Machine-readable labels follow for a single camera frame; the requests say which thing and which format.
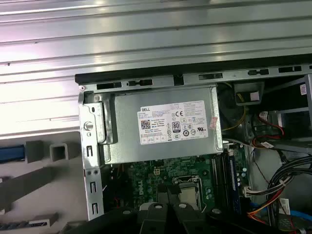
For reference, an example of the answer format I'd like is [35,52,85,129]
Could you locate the CPU socket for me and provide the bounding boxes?
[172,176,204,213]

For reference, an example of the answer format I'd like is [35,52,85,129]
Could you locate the green RAM stick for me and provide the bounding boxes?
[0,220,34,231]

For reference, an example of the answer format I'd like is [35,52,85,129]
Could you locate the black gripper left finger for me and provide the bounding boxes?
[86,184,169,234]

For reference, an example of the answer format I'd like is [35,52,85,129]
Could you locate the grey power supply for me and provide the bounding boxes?
[103,84,224,164]

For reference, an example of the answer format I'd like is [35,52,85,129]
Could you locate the green motherboard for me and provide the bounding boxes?
[102,146,252,216]

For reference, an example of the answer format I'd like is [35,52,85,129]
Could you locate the grey optical drive cage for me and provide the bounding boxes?
[246,73,312,152]

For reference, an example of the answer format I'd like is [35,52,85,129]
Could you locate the black wire bundle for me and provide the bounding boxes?
[267,156,312,203]

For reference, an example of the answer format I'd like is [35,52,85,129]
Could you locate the blue SATA wire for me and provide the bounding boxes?
[251,202,312,229]

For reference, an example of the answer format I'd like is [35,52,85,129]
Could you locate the hard disk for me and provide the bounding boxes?
[0,143,26,164]

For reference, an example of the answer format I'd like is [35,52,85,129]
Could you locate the orange wire bundle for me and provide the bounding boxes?
[247,190,295,221]

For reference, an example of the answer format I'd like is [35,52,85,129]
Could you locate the black RAM slot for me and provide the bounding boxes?
[211,152,230,213]

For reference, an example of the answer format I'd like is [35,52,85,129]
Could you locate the black PC case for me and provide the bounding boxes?
[74,63,312,234]

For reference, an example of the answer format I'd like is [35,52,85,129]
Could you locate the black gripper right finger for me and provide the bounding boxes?
[169,185,260,234]

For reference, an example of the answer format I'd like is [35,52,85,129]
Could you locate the yellow wires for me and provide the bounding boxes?
[220,81,247,134]

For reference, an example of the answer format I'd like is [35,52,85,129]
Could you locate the silver CPU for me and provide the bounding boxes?
[179,187,198,207]

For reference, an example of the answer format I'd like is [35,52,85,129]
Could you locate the grey parts rack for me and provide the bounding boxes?
[0,140,85,234]

